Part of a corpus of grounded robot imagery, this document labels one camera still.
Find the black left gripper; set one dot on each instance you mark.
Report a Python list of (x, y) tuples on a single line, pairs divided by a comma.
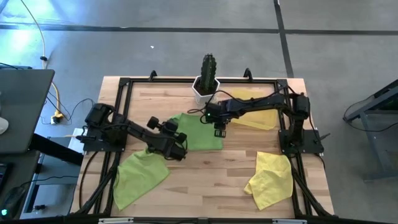
[(175, 152)]

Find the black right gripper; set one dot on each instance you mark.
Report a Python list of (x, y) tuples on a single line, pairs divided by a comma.
[(217, 115)]

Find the golden yellow microfiber towel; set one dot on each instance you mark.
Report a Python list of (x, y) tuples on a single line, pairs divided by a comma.
[(258, 122)]

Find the lime green microfiber towel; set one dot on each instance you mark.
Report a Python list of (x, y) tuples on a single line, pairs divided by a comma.
[(136, 180)]

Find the lemon yellow microfiber towel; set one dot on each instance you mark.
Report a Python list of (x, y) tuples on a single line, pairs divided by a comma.
[(270, 180)]

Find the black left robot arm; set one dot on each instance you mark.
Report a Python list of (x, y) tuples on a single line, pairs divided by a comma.
[(136, 132)]

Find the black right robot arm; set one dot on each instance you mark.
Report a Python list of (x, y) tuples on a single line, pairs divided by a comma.
[(258, 104)]

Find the white hexagonal plant pot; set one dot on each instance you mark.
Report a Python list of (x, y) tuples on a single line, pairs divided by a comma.
[(203, 99)]

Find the green cactus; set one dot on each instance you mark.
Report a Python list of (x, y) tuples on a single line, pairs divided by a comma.
[(207, 71)]

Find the black slanted beam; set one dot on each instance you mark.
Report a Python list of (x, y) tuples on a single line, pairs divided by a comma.
[(56, 149)]

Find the grey metal cabinet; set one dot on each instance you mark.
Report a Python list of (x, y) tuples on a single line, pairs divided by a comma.
[(56, 174)]

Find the grey metal cart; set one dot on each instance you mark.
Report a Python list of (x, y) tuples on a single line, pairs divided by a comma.
[(370, 107)]

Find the dark lower desk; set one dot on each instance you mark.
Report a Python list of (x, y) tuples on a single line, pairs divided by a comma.
[(21, 168)]

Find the dark grey desk top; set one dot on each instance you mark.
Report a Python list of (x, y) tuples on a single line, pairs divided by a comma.
[(25, 109)]

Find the black computer mouse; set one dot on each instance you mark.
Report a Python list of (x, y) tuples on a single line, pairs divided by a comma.
[(14, 200)]

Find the white round object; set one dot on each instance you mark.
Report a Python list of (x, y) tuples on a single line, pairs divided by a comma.
[(3, 126)]

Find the black aluminium table frame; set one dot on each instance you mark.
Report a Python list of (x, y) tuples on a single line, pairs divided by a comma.
[(248, 81)]

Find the black triangular frame bracket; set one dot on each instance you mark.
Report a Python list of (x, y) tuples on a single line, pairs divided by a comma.
[(248, 74), (152, 75)]

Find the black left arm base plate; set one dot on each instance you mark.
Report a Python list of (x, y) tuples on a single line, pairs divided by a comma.
[(93, 146)]

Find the silver edge bracket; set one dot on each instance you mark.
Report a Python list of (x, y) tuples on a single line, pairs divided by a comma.
[(289, 221), (115, 221)]

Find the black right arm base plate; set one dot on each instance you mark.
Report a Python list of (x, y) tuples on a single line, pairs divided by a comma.
[(311, 143)]

